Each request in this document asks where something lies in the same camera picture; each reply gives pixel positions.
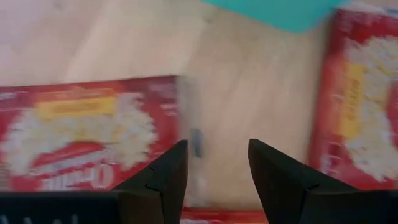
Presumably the teal plastic basket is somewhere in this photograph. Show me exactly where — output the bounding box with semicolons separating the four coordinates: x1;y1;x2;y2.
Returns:
200;0;346;34

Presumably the red popcorn bag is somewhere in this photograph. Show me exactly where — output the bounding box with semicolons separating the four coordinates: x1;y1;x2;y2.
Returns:
0;74;203;192
180;207;270;224
306;2;398;191

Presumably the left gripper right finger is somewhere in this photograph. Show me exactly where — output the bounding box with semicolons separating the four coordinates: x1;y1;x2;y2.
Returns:
248;139;398;224

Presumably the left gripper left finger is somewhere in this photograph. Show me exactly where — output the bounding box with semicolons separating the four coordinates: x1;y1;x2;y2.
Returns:
0;139;189;224

